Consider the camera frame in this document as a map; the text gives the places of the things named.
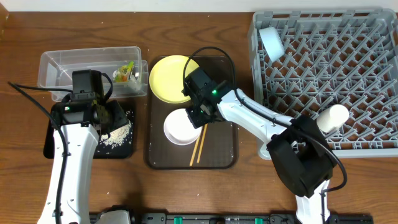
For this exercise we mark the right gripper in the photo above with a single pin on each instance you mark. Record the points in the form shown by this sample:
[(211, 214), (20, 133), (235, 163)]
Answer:
[(189, 101)]

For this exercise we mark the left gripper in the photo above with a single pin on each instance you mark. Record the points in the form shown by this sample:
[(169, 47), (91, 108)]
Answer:
[(119, 114)]

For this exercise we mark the pile of rice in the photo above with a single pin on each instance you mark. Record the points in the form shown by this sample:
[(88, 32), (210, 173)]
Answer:
[(117, 138)]

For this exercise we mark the pink bowl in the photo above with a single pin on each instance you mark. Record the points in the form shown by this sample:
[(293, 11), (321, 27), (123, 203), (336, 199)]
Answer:
[(178, 128)]

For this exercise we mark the wooden chopstick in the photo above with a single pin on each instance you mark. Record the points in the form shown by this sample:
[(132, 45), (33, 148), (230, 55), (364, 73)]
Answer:
[(197, 142), (202, 139)]

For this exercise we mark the white tissue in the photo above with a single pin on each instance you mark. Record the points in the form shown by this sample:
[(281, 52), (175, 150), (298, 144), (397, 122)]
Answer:
[(135, 82)]

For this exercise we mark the green orange snack wrapper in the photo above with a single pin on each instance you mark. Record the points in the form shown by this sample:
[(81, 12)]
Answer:
[(123, 73)]

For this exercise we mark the blue bowl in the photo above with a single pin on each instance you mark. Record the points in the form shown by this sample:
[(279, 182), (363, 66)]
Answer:
[(272, 43)]

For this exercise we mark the white green cup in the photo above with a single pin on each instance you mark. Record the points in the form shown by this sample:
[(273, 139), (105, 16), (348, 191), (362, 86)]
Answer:
[(332, 118)]

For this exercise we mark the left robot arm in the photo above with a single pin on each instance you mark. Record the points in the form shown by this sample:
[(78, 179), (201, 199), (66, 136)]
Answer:
[(78, 122)]

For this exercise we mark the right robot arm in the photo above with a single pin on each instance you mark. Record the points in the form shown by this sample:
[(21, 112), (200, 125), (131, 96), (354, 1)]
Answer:
[(297, 148)]

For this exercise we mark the black waste tray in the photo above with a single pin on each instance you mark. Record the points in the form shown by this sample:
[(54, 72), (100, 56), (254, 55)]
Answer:
[(123, 151)]

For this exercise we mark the grey dishwasher rack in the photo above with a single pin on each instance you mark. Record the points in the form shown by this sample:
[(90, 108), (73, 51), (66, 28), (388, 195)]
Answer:
[(346, 57)]

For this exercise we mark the dark brown serving tray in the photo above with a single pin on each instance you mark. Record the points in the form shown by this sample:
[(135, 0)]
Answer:
[(221, 142)]

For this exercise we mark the clear plastic bin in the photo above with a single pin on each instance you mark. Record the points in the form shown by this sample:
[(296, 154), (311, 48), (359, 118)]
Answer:
[(56, 67)]

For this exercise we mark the yellow plate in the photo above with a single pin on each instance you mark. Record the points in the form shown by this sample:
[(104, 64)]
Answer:
[(166, 79)]

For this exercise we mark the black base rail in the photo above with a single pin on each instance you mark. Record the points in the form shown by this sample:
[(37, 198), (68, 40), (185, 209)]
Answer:
[(123, 216)]

